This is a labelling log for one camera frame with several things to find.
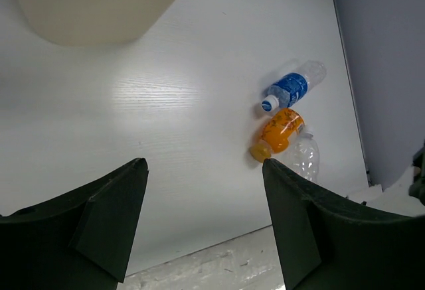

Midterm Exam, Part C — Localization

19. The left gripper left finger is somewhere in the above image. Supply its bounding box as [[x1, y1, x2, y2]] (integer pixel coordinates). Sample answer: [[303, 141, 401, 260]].
[[1, 158, 149, 289]]

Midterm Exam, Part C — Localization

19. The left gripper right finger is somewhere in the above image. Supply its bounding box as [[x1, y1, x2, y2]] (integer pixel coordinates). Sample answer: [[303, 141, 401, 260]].
[[262, 159, 424, 289]]

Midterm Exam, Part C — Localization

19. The crushed clear bottle white cap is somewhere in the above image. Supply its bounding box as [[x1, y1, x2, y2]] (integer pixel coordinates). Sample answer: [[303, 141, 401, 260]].
[[284, 128, 320, 183]]

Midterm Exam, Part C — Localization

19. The clear bottle blue label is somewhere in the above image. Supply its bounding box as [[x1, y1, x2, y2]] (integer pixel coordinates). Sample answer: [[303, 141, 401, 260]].
[[260, 60, 327, 112]]

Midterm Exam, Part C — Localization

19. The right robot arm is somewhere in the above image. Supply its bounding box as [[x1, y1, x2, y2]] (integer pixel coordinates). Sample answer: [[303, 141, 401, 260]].
[[408, 146, 425, 205]]

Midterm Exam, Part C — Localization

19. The beige plastic waste bin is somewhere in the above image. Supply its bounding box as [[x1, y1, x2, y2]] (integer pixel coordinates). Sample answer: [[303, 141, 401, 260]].
[[17, 0, 175, 46]]

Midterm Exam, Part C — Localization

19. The orange juice bottle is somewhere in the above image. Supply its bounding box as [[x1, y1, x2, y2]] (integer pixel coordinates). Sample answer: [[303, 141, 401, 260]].
[[249, 108, 305, 163]]

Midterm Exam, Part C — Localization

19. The aluminium table edge rail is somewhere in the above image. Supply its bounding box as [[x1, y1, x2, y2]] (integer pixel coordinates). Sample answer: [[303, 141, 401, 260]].
[[333, 0, 373, 187]]

